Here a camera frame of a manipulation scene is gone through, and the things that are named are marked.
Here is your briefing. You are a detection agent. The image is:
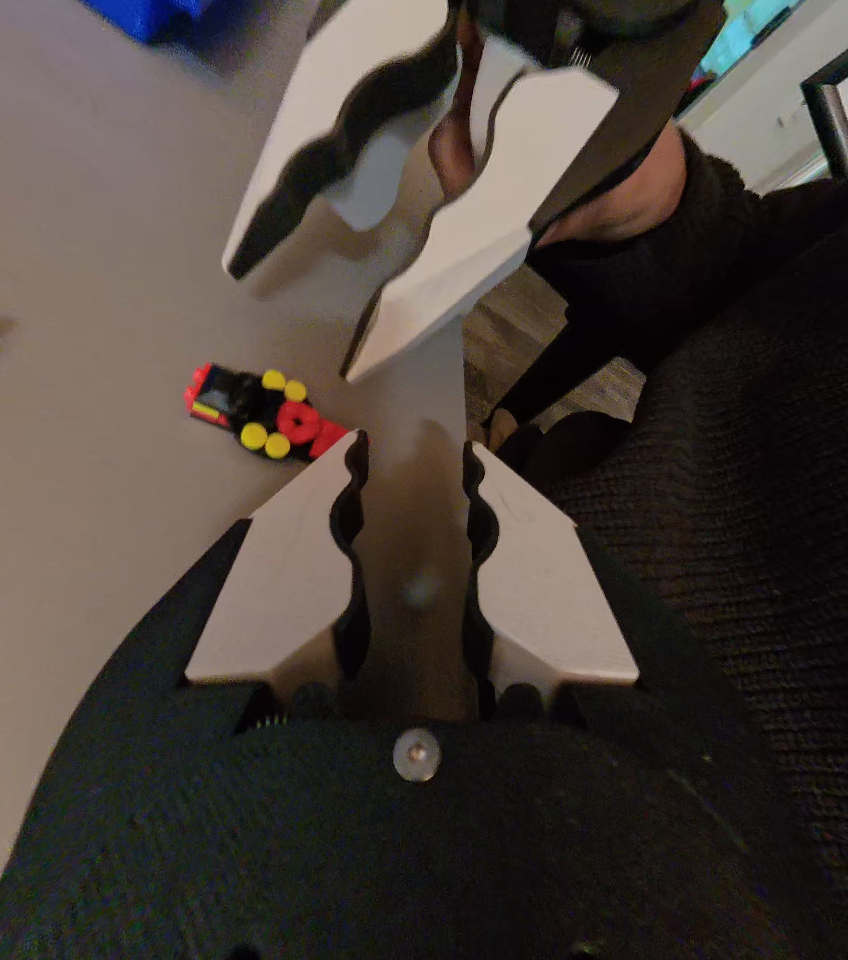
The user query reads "person's dark knit sweater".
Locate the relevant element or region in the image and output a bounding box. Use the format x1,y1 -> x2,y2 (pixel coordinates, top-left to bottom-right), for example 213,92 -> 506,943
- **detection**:
544,150 -> 848,960

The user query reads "person's right hand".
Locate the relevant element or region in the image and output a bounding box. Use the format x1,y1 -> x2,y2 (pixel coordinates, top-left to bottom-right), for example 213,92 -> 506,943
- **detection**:
542,126 -> 689,246

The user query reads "blue storage bin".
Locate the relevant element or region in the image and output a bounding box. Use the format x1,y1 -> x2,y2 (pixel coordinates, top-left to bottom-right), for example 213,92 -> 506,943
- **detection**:
82,0 -> 207,42

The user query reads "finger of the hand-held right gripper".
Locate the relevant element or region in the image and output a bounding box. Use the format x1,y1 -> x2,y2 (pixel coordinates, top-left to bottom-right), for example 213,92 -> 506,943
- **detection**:
340,37 -> 621,385
221,0 -> 462,300

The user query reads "partly built lego model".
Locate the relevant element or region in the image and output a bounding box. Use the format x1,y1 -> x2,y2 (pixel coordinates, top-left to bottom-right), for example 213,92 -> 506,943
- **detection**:
184,362 -> 371,464

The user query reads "person's right forearm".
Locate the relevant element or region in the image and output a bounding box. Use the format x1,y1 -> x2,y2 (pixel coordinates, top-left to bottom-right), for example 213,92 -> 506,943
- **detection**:
495,131 -> 770,429

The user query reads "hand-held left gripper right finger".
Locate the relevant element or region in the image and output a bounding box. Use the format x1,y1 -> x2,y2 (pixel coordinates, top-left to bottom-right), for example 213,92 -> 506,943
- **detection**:
461,441 -> 641,708

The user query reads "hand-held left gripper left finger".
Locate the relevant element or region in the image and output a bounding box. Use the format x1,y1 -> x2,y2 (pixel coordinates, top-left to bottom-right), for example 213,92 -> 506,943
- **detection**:
184,429 -> 372,706

